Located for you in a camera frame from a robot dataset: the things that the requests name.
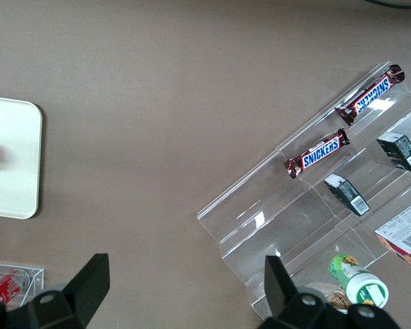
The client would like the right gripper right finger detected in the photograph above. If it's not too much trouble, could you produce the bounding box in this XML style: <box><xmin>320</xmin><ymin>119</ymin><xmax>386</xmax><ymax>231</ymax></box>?
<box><xmin>258</xmin><ymin>255</ymin><xmax>401</xmax><ymax>329</ymax></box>

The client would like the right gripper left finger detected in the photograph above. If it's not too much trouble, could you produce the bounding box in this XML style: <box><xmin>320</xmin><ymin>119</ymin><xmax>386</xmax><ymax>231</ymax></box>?
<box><xmin>6</xmin><ymin>253</ymin><xmax>110</xmax><ymax>329</ymax></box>

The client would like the cream plastic tray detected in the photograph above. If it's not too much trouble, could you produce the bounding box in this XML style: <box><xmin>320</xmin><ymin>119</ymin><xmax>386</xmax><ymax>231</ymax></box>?
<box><xmin>0</xmin><ymin>95</ymin><xmax>44</xmax><ymax>220</ymax></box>

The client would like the brown woven snack item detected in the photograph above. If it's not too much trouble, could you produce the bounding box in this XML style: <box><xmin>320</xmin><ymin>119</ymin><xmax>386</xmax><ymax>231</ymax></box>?
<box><xmin>323</xmin><ymin>284</ymin><xmax>352</xmax><ymax>315</ymax></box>

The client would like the clear acrylic stepped display shelf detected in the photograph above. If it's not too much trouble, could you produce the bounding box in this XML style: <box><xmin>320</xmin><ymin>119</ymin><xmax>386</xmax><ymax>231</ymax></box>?
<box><xmin>195</xmin><ymin>60</ymin><xmax>411</xmax><ymax>318</ymax></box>

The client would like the red cola can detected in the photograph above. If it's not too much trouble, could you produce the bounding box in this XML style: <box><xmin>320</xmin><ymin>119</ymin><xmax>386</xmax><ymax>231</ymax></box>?
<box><xmin>0</xmin><ymin>269</ymin><xmax>30</xmax><ymax>306</ymax></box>

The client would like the green bottle with white cap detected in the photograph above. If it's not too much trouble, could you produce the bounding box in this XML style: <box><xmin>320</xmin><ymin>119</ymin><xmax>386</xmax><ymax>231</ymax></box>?
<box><xmin>328</xmin><ymin>254</ymin><xmax>390</xmax><ymax>308</ymax></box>

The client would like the small black carton box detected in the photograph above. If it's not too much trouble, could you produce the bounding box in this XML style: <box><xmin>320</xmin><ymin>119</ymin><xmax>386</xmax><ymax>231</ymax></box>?
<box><xmin>323</xmin><ymin>173</ymin><xmax>371</xmax><ymax>217</ymax></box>
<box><xmin>376</xmin><ymin>132</ymin><xmax>411</xmax><ymax>175</ymax></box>

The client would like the white and red snack box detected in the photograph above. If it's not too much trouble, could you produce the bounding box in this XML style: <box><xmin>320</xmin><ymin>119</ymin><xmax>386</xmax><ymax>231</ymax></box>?
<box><xmin>375</xmin><ymin>197</ymin><xmax>411</xmax><ymax>273</ymax></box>

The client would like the Snickers chocolate bar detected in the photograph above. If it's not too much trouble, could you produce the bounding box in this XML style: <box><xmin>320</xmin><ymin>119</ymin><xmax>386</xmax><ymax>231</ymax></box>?
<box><xmin>282</xmin><ymin>128</ymin><xmax>350</xmax><ymax>180</ymax></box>
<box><xmin>334</xmin><ymin>64</ymin><xmax>406</xmax><ymax>127</ymax></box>

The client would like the black cable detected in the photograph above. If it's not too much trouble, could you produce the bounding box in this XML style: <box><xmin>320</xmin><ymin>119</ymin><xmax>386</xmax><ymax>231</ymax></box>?
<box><xmin>362</xmin><ymin>0</ymin><xmax>411</xmax><ymax>10</ymax></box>

